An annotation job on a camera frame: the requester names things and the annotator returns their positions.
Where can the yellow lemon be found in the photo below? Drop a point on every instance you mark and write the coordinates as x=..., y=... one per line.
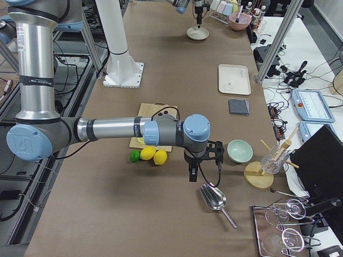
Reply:
x=160, y=157
x=147, y=153

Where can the wooden cutting board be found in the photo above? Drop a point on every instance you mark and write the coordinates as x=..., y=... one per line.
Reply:
x=148, y=109

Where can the white plastic cup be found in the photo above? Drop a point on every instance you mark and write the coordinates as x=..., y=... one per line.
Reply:
x=214, y=5

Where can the teach pendant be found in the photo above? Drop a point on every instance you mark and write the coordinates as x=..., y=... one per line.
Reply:
x=311, y=106
x=307, y=129

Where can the round white plate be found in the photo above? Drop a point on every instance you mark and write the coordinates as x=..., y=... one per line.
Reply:
x=197, y=33

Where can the pink bowl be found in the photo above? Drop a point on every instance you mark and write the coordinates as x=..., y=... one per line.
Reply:
x=239, y=21

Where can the white rabbit tray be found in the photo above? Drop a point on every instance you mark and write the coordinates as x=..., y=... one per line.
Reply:
x=234, y=79

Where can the light blue plastic cup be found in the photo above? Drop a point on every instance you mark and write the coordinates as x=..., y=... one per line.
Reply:
x=228, y=9

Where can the wooden cup holder stand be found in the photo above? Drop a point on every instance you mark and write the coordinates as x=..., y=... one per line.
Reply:
x=254, y=173

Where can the grey folded cloth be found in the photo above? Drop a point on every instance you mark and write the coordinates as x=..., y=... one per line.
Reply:
x=239, y=107

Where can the bottle rack with bottles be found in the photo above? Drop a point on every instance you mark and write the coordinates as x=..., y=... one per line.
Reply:
x=257, y=13

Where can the green lime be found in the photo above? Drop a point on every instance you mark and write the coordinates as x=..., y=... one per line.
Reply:
x=135, y=156

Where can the black monitor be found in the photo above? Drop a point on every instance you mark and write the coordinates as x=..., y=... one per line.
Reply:
x=320, y=165

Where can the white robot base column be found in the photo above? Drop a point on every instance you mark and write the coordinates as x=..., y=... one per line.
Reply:
x=122, y=70

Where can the black wire glass rack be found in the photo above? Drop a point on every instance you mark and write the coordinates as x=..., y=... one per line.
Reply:
x=295, y=227

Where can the pink plastic cup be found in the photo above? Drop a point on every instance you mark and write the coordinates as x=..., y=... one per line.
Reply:
x=221, y=7

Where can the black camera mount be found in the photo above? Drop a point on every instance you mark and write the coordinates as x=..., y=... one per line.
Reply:
x=215, y=151

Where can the steel scoop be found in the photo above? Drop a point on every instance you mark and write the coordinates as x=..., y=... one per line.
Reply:
x=216, y=200

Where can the wine glass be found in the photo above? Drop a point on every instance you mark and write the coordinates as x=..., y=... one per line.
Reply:
x=287, y=243
x=281, y=213

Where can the clear glass cup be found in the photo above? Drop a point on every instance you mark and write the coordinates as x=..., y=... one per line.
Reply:
x=270, y=163

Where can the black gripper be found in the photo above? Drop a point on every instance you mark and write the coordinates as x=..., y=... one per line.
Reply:
x=192, y=160
x=198, y=9

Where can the mint green bowl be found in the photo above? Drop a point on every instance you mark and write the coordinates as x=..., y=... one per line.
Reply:
x=239, y=151

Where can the aluminium frame post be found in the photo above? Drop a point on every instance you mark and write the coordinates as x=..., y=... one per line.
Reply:
x=278, y=39

